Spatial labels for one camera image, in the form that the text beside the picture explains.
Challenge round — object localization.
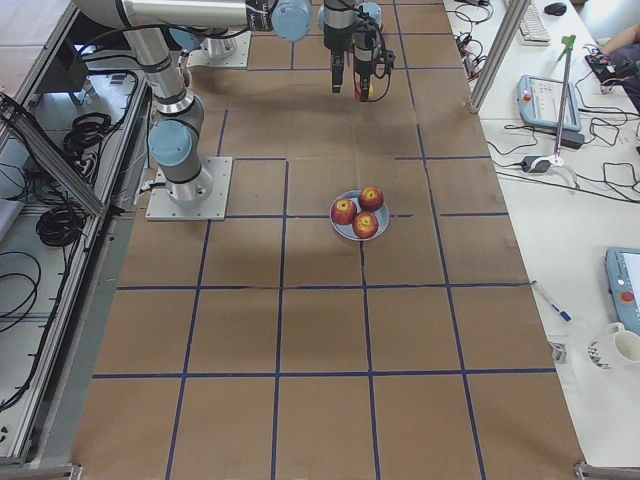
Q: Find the metal rod green tip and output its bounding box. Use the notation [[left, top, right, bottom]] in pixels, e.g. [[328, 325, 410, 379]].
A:
[[549, 34, 576, 167]]

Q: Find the yellow-red apple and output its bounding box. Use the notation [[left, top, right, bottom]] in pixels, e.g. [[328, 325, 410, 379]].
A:
[[358, 85, 375, 102]]

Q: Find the black cable coil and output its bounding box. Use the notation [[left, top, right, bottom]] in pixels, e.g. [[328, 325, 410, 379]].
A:
[[35, 207, 84, 249]]

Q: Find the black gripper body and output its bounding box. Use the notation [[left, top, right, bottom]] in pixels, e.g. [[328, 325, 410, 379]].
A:
[[353, 27, 395, 80], [331, 49, 345, 94]]

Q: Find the teach pendant tablet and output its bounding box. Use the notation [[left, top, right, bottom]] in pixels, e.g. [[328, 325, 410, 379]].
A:
[[517, 75, 582, 132]]

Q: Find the red apple plate left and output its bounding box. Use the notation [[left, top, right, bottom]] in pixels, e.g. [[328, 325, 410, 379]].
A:
[[330, 198, 357, 226]]

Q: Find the white keyboard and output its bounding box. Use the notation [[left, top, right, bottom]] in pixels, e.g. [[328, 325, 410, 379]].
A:
[[519, 1, 551, 47]]

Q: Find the white mug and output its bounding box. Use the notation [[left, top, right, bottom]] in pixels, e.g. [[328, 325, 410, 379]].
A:
[[587, 322, 639, 370]]

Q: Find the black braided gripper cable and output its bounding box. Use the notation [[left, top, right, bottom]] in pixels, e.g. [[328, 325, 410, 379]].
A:
[[359, 9, 396, 101]]

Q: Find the red apple plate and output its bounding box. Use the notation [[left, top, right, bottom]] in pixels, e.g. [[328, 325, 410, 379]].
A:
[[358, 186, 384, 212], [330, 198, 357, 226], [351, 211, 379, 240]]

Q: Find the red apple plate front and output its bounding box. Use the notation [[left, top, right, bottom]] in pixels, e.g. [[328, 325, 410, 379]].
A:
[[351, 211, 379, 240]]

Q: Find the black computer mouse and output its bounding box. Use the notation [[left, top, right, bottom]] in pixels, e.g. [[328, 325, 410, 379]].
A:
[[544, 2, 567, 16]]

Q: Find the red apple plate top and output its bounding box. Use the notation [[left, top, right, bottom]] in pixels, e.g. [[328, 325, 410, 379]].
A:
[[358, 186, 384, 212]]

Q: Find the blue white pen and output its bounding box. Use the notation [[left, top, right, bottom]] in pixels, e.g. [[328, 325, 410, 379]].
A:
[[531, 280, 572, 322]]

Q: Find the aluminium frame post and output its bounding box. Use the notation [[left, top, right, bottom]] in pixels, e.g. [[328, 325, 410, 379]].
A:
[[467, 0, 529, 114]]

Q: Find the grey round plate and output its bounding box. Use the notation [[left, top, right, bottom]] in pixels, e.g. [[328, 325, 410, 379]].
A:
[[330, 189, 390, 241]]

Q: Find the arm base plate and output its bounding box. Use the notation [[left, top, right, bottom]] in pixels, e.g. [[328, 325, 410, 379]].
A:
[[180, 32, 251, 69], [145, 157, 233, 221]]

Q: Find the black power adapter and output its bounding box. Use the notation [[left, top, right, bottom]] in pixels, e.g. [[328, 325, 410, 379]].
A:
[[557, 129, 585, 150]]

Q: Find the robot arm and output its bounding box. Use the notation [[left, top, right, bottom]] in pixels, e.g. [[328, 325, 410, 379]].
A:
[[75, 1, 313, 204], [318, 1, 396, 103]]

